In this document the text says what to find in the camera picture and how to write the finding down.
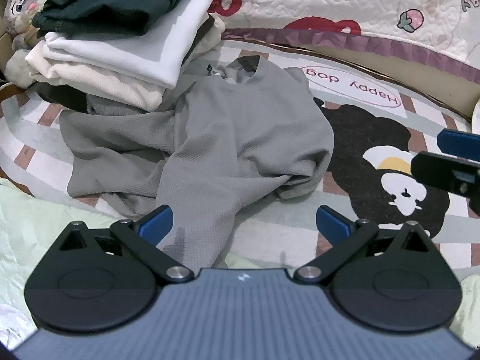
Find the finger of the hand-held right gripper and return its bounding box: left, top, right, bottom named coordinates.
left=410, top=151, right=480, bottom=199
left=437, top=128, right=480, bottom=160

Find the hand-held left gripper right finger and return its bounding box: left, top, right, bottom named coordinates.
left=293, top=205, right=437, bottom=285

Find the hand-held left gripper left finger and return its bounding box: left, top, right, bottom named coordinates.
left=56, top=204, right=195, bottom=285

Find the grey waffle shirt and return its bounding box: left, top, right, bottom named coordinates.
left=60, top=55, right=335, bottom=269

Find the printed dog rug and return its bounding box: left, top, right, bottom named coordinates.
left=0, top=37, right=480, bottom=308

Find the beige bed base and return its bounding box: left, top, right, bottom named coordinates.
left=300, top=43, right=477, bottom=121

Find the white folded garment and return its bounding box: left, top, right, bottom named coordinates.
left=43, top=0, right=226, bottom=89

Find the dark green folded garment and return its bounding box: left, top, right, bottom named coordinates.
left=32, top=0, right=205, bottom=40

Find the grey plush rabbit toy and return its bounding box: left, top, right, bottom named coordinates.
left=4, top=0, right=53, bottom=87

